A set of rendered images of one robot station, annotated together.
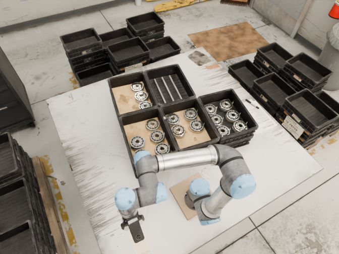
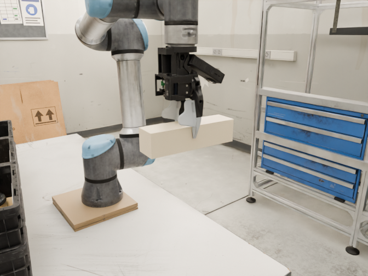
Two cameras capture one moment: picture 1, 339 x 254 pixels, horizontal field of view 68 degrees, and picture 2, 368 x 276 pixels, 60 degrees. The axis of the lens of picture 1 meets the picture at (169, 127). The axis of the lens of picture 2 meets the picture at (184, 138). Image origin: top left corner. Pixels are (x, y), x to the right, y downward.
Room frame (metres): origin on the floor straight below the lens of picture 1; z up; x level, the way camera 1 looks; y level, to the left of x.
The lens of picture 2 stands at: (0.39, 0.89, 1.30)
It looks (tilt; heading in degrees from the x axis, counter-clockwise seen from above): 18 degrees down; 264
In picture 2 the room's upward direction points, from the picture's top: straight up
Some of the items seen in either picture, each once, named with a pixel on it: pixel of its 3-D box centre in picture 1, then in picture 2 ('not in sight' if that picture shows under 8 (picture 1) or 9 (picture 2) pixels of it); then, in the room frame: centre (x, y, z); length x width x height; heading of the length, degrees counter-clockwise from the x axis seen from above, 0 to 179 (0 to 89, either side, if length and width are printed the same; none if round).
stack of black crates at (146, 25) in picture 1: (146, 37); not in sight; (2.82, 0.36, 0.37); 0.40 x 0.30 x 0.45; 122
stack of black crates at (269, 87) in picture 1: (270, 99); not in sight; (1.89, -1.09, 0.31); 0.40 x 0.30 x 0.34; 32
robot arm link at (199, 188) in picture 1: (199, 190); (101, 155); (0.57, -0.20, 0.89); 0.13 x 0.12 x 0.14; 18
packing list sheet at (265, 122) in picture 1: (255, 115); not in sight; (1.32, -0.71, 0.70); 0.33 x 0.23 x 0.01; 32
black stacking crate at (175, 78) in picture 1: (169, 88); not in sight; (1.42, 0.02, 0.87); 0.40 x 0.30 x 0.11; 22
